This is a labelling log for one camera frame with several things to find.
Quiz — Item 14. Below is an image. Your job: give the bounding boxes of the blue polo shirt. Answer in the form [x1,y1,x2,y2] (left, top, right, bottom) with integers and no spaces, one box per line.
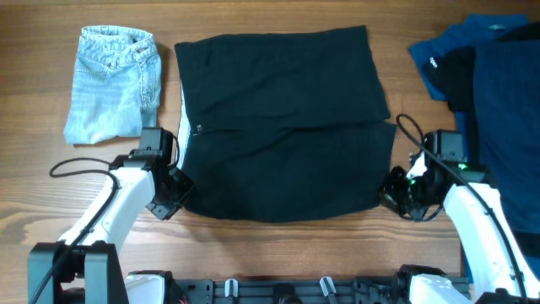
[408,14,539,274]

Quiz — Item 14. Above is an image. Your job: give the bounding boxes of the black t-shirt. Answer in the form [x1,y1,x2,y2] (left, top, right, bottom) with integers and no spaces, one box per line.
[409,22,539,112]

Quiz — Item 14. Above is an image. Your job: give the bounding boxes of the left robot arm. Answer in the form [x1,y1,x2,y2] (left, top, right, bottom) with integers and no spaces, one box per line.
[28,128,195,303]

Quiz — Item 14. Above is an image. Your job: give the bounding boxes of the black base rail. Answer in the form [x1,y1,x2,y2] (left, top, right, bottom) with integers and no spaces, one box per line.
[126,276,472,304]

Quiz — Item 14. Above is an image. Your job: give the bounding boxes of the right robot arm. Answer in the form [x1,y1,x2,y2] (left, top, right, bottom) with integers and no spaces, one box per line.
[379,130,539,303]

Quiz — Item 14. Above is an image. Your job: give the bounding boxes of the black shorts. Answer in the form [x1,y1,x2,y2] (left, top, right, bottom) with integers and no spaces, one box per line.
[175,25,396,223]

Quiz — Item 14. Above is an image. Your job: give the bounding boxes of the dark navy shirt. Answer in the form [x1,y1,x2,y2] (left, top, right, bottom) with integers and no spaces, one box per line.
[473,40,539,233]

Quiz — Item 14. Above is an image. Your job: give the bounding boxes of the folded light blue jeans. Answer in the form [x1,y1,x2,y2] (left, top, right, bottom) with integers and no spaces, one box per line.
[63,25,162,145]

